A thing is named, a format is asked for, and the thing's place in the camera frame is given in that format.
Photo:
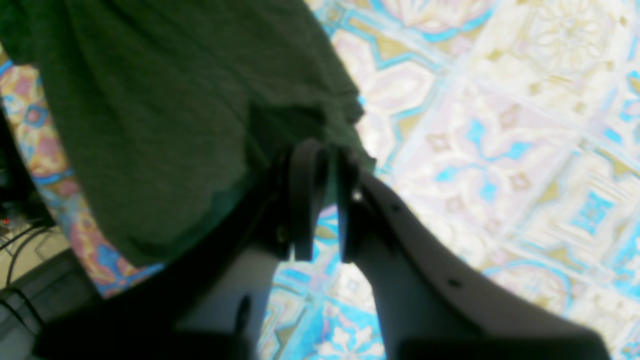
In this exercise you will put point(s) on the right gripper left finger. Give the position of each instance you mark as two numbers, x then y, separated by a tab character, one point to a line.
210	303

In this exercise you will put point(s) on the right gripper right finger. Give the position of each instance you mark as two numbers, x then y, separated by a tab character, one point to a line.
430	304

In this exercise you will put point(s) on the dark green long-sleeve shirt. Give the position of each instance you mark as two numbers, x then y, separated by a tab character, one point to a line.
171	110

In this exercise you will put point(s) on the colourful patterned tablecloth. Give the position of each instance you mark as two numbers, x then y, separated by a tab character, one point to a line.
511	127

